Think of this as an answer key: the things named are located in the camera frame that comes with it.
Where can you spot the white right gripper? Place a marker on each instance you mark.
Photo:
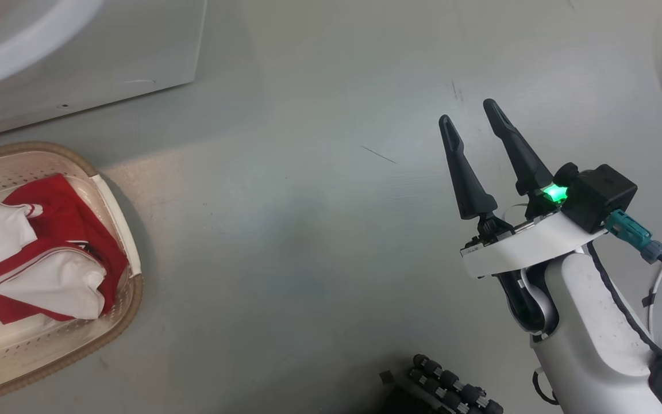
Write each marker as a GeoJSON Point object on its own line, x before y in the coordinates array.
{"type": "Point", "coordinates": [520, 247]}

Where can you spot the red white sports jersey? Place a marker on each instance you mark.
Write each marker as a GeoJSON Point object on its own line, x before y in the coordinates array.
{"type": "Point", "coordinates": [61, 230]}

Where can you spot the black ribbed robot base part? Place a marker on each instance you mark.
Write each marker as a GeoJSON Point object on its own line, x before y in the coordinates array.
{"type": "Point", "coordinates": [451, 388]}

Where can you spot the cream perforated laundry basket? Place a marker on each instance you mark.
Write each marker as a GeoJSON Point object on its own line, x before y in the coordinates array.
{"type": "Point", "coordinates": [118, 241]}

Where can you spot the white washing machine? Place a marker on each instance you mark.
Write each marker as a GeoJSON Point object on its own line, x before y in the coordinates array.
{"type": "Point", "coordinates": [107, 52]}

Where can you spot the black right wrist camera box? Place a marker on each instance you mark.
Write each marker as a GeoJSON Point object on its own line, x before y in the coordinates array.
{"type": "Point", "coordinates": [598, 195]}

